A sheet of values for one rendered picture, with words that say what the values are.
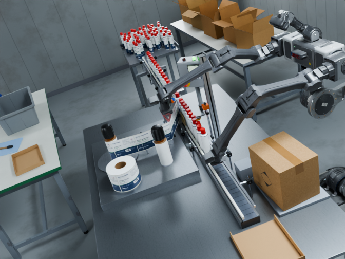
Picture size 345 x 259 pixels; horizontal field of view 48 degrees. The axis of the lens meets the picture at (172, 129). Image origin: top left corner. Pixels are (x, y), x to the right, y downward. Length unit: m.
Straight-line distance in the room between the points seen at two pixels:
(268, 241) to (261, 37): 2.56
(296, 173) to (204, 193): 0.62
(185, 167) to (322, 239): 0.98
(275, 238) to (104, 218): 1.06
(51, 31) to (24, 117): 2.83
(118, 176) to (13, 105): 2.36
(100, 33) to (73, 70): 0.79
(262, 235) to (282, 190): 0.25
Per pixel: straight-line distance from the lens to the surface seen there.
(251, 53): 2.42
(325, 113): 2.55
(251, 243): 2.09
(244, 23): 4.45
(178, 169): 2.57
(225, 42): 4.74
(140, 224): 2.36
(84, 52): 6.79
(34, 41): 6.67
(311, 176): 2.18
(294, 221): 2.18
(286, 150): 2.16
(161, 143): 2.53
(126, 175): 2.47
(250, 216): 2.15
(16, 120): 4.07
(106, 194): 2.59
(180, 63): 2.57
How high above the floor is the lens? 2.42
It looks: 31 degrees down
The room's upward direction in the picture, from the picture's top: 16 degrees counter-clockwise
